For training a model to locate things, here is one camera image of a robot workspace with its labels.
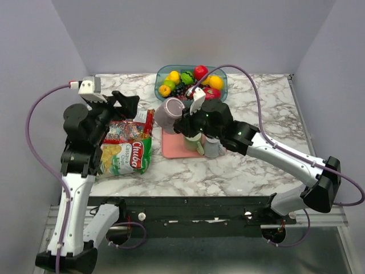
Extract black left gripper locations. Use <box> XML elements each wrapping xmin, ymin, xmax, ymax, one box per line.
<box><xmin>86</xmin><ymin>90</ymin><xmax>140</xmax><ymax>144</ymax></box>

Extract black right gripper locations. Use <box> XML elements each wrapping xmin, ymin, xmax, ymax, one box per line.
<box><xmin>173</xmin><ymin>103</ymin><xmax>222</xmax><ymax>140</ymax></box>

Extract green ceramic mug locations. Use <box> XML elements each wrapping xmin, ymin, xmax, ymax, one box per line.
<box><xmin>184</xmin><ymin>133</ymin><xmax>205</xmax><ymax>155</ymax></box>

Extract purple ceramic mug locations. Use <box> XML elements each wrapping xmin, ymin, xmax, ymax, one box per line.
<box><xmin>155</xmin><ymin>98</ymin><xmax>185</xmax><ymax>135</ymax></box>

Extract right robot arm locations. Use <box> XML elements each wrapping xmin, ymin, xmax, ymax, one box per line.
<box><xmin>173</xmin><ymin>99</ymin><xmax>341</xmax><ymax>224</ymax></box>

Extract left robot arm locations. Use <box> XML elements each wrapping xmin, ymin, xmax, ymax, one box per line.
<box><xmin>35</xmin><ymin>91</ymin><xmax>140</xmax><ymax>273</ymax></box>

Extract grey ceramic mug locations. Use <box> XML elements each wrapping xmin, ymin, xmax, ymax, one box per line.
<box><xmin>204</xmin><ymin>136</ymin><xmax>226</xmax><ymax>158</ymax></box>

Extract red toy dragon fruit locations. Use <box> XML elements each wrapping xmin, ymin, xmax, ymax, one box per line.
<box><xmin>202</xmin><ymin>87</ymin><xmax>221</xmax><ymax>100</ymax></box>

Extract colourful candy bag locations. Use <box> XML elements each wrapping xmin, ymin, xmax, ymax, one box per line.
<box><xmin>104</xmin><ymin>108</ymin><xmax>155</xmax><ymax>144</ymax></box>

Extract small orange toy fruit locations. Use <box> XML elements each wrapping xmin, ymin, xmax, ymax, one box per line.
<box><xmin>159</xmin><ymin>84</ymin><xmax>171</xmax><ymax>98</ymax></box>

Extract teal plastic fruit container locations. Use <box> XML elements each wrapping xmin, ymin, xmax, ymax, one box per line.
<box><xmin>155</xmin><ymin>65</ymin><xmax>228</xmax><ymax>103</ymax></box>

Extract Chuba cassava chips bag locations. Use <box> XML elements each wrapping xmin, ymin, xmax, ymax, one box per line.
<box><xmin>97</xmin><ymin>137</ymin><xmax>152</xmax><ymax>178</ymax></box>

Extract dark grapes in container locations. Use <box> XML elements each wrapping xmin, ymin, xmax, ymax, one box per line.
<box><xmin>169</xmin><ymin>83</ymin><xmax>189</xmax><ymax>100</ymax></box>

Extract green toy lime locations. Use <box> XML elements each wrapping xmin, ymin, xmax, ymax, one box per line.
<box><xmin>163</xmin><ymin>79</ymin><xmax>176</xmax><ymax>91</ymax></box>

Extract green toy watermelon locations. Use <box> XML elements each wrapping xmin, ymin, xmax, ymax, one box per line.
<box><xmin>180</xmin><ymin>71</ymin><xmax>195</xmax><ymax>86</ymax></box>

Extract pink plastic tray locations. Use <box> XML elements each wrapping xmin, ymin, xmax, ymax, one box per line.
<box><xmin>161</xmin><ymin>129</ymin><xmax>204</xmax><ymax>159</ymax></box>

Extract red toy apple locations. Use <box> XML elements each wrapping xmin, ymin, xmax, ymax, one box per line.
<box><xmin>193</xmin><ymin>65</ymin><xmax>209</xmax><ymax>80</ymax></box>

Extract yellow toy lemon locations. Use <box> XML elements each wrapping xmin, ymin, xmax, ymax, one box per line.
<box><xmin>166</xmin><ymin>70</ymin><xmax>180</xmax><ymax>85</ymax></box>

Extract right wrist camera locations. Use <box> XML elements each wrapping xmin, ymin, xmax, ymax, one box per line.
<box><xmin>186</xmin><ymin>87</ymin><xmax>206</xmax><ymax>115</ymax></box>

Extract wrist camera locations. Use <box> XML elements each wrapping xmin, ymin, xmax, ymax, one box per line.
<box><xmin>69</xmin><ymin>76</ymin><xmax>107</xmax><ymax>103</ymax></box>
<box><xmin>186</xmin><ymin>87</ymin><xmax>206</xmax><ymax>115</ymax></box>

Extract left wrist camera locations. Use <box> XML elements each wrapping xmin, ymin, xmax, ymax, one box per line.
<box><xmin>69</xmin><ymin>76</ymin><xmax>107</xmax><ymax>103</ymax></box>

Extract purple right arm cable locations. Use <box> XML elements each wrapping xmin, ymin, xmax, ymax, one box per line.
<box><xmin>196</xmin><ymin>64</ymin><xmax>365</xmax><ymax>207</ymax></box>

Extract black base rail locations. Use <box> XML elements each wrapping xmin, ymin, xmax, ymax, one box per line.
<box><xmin>88</xmin><ymin>196</ymin><xmax>296</xmax><ymax>238</ymax></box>

